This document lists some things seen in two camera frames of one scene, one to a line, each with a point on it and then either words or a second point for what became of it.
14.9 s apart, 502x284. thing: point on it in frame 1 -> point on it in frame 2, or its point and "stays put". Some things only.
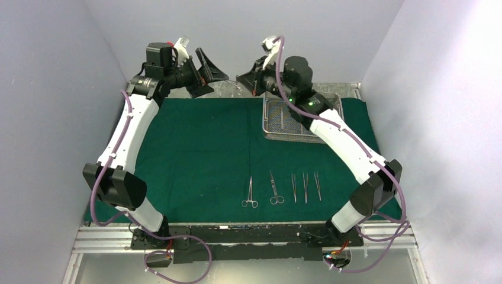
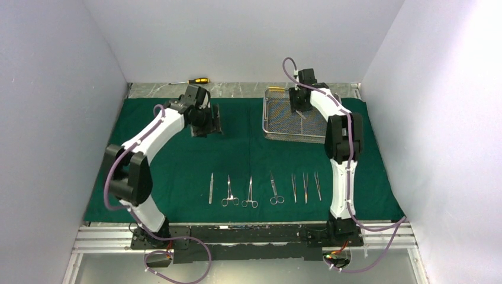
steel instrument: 282,119 -> 211,188
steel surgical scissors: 277,199 stays put
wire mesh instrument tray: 279,124 stays put
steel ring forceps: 235,87 -> 235,200
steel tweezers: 294,187 stays put
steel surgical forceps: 254,203 stays put
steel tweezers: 305,188 stays put
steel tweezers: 318,185 stays put
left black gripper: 198,78 -> 209,122
